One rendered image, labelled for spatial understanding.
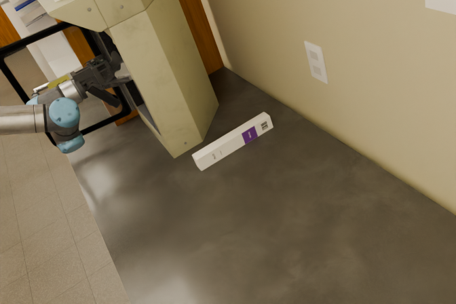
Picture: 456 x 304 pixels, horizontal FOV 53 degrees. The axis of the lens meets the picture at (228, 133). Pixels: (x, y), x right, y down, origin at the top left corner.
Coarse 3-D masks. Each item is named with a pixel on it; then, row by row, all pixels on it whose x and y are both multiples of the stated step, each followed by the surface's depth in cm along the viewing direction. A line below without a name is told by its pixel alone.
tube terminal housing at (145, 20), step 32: (96, 0) 114; (128, 0) 118; (160, 0) 129; (128, 32) 122; (160, 32) 128; (128, 64) 125; (160, 64) 130; (192, 64) 145; (160, 96) 134; (192, 96) 143; (160, 128) 139; (192, 128) 144
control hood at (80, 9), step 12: (48, 0) 120; (60, 0) 116; (72, 0) 112; (84, 0) 113; (48, 12) 112; (60, 12) 111; (72, 12) 113; (84, 12) 114; (96, 12) 115; (84, 24) 115; (96, 24) 117
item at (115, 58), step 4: (112, 52) 143; (116, 52) 144; (112, 56) 143; (116, 56) 145; (120, 56) 146; (112, 60) 143; (116, 60) 145; (120, 60) 146; (112, 64) 143; (116, 64) 145; (120, 64) 145; (112, 68) 144; (116, 68) 143; (120, 68) 145
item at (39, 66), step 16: (64, 32) 145; (80, 32) 146; (32, 48) 144; (48, 48) 146; (64, 48) 147; (80, 48) 149; (16, 64) 145; (32, 64) 146; (48, 64) 148; (64, 64) 150; (80, 64) 151; (32, 80) 149; (48, 80) 151; (64, 80) 152; (80, 112) 160; (96, 112) 162; (112, 112) 164; (80, 128) 163
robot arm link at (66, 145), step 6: (54, 132) 126; (78, 132) 132; (54, 138) 130; (60, 138) 128; (66, 138) 128; (72, 138) 130; (78, 138) 131; (60, 144) 130; (66, 144) 129; (72, 144) 130; (78, 144) 131; (60, 150) 131; (66, 150) 131; (72, 150) 133
